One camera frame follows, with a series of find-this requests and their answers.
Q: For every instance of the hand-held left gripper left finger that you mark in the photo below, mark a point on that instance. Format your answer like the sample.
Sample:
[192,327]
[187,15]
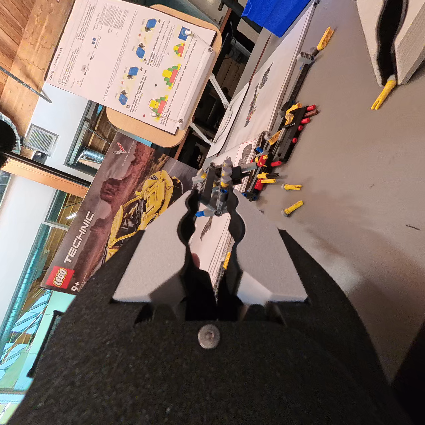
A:
[152,262]

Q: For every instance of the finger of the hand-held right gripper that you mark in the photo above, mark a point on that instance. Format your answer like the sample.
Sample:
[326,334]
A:
[413,39]
[367,33]

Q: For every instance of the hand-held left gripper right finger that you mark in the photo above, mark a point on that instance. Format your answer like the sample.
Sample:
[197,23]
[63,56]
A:
[269,265]

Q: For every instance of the black toy gear assembly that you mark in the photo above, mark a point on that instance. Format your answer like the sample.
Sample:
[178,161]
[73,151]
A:
[207,189]

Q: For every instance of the toy car set box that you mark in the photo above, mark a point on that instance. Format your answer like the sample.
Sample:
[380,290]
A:
[132,172]

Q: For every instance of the person's left hand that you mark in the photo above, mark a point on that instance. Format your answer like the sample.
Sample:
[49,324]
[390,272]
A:
[195,259]

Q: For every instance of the long black toy beam assembly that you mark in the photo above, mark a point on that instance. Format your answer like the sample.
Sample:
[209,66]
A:
[226,260]

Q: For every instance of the blue plastic bin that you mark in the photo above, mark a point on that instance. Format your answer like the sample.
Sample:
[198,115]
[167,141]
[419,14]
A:
[275,13]

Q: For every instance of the building instruction booklet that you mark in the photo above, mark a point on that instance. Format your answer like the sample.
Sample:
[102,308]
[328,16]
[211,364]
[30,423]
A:
[265,99]

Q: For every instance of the partly built toy chassis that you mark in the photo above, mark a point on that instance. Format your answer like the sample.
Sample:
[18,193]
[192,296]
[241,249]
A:
[289,139]

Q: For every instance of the black stand pole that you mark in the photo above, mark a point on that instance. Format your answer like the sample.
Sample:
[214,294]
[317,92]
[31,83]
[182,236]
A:
[232,5]

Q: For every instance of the black dimpled mat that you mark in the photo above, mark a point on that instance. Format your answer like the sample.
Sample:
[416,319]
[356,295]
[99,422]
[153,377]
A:
[415,381]

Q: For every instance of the printed instruction sheet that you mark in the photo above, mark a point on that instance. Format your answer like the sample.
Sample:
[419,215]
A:
[116,49]

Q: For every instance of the wooden pillar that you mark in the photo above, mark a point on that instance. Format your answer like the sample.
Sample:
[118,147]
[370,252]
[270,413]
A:
[33,49]

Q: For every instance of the silver flexible duct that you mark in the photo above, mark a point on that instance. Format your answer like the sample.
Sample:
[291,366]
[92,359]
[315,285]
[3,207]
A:
[91,155]

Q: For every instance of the wall air vent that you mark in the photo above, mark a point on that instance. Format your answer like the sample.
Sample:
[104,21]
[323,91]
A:
[41,139]

